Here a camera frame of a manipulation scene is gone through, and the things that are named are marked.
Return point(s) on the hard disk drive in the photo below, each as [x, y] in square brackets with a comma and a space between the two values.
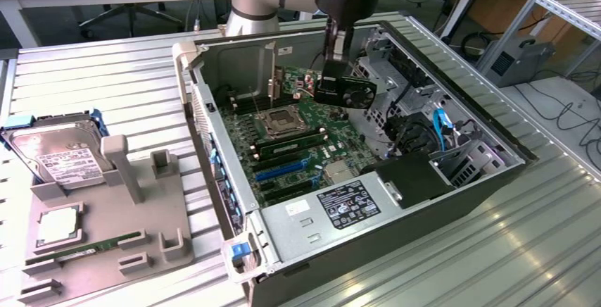
[99, 118]

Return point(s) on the cpu socket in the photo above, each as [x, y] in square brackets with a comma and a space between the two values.
[278, 122]

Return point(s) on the green motherboard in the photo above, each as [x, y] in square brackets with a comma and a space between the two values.
[331, 134]

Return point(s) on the expansion card with metal bracket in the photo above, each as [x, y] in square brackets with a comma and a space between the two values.
[274, 74]

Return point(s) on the grey disk bay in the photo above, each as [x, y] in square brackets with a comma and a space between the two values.
[470, 164]

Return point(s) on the green ram stick in slot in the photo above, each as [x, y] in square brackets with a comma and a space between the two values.
[291, 146]

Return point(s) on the aluminium frame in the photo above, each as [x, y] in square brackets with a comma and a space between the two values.
[564, 7]

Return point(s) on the silver hard disk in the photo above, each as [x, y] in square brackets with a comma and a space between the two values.
[62, 155]

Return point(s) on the blue case latch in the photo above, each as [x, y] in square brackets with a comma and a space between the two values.
[240, 251]

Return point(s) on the black plastic shroud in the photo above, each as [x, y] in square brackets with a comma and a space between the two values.
[414, 180]

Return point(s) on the silver chipset heat sink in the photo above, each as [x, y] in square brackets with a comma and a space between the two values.
[342, 173]

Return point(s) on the open black pc case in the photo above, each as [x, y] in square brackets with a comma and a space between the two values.
[423, 226]

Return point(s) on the grey parts rack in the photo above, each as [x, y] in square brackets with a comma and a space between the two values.
[103, 250]

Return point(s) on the black pole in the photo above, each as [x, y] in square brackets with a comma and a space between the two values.
[470, 0]

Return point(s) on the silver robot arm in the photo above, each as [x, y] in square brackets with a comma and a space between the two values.
[254, 0]

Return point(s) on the silver cpu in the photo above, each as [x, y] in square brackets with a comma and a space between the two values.
[58, 226]

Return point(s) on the black expansion slot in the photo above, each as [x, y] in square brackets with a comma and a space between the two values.
[284, 187]
[288, 197]

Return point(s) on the black gpu with fan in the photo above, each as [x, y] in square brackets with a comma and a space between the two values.
[352, 92]

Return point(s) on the silver power supply with label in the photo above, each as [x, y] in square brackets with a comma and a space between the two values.
[300, 236]

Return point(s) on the blue expansion slot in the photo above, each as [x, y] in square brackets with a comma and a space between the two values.
[279, 170]

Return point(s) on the office chair base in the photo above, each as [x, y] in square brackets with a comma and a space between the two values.
[130, 16]

